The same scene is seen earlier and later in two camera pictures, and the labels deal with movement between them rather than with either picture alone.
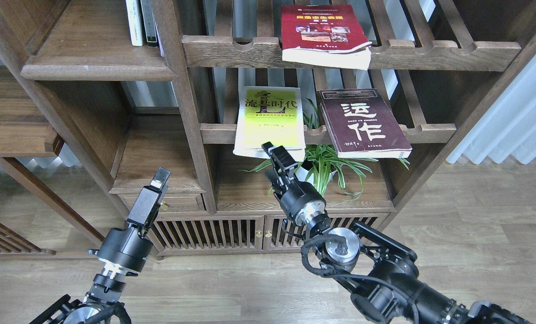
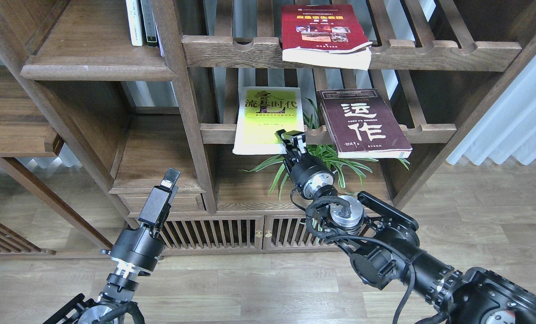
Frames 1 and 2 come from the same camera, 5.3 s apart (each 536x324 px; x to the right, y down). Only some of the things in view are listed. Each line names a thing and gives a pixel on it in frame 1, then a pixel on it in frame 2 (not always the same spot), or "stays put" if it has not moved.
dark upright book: [149, 23] stays put
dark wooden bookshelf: [376, 96] stays put
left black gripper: [130, 247] → [140, 247]
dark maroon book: [361, 126] stays put
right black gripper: [302, 201] → [311, 175]
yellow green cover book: [269, 114] stays put
